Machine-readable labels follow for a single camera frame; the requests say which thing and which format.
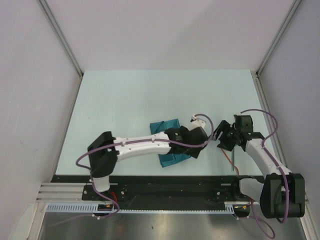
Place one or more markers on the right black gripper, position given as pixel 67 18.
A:
pixel 224 127

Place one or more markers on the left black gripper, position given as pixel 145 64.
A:
pixel 194 150

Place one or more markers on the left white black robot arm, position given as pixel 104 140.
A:
pixel 107 150

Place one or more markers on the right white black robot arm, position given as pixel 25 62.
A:
pixel 282 194

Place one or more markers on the teal plastic spoon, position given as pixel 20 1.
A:
pixel 233 160

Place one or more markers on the orange plastic knife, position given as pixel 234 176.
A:
pixel 229 160

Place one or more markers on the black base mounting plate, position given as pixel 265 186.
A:
pixel 177 192

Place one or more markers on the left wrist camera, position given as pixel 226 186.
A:
pixel 196 122

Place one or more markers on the white slotted cable duct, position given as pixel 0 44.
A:
pixel 228 207

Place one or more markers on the right aluminium frame post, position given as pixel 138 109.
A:
pixel 279 35

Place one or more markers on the aluminium frame post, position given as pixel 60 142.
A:
pixel 279 35
pixel 54 24

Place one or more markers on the left aluminium frame post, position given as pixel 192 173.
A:
pixel 54 24

